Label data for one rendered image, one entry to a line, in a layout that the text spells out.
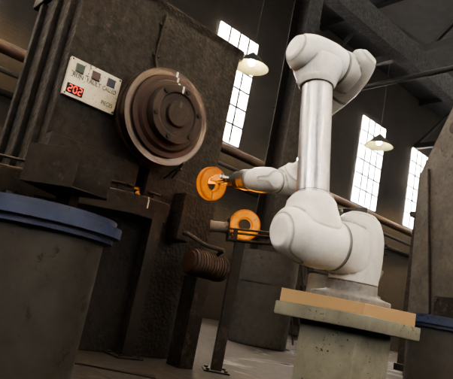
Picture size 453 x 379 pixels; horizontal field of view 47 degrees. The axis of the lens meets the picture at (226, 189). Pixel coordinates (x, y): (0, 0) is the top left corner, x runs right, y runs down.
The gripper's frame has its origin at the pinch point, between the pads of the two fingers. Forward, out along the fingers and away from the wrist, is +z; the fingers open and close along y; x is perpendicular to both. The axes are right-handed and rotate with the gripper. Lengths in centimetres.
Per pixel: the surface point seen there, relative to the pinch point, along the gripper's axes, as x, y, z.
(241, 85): 378, 510, 649
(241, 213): -9.1, 26.5, 5.9
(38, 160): -18, -81, -7
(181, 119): 24.9, -16.0, 13.0
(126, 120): 16.0, -38.7, 21.8
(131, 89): 31, -40, 22
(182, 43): 73, -10, 40
